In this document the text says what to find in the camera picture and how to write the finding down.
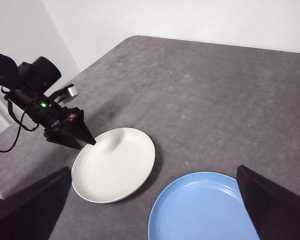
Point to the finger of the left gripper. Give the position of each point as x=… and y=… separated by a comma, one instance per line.
x=62, y=138
x=81, y=132

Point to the white round plate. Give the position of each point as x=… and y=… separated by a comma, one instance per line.
x=115, y=167

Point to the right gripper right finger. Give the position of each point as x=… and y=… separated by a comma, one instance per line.
x=277, y=212

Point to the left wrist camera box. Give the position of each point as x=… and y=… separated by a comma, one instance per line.
x=72, y=91

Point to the blue round plate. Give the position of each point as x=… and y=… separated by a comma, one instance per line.
x=197, y=212

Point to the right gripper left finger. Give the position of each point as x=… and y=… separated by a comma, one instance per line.
x=27, y=215

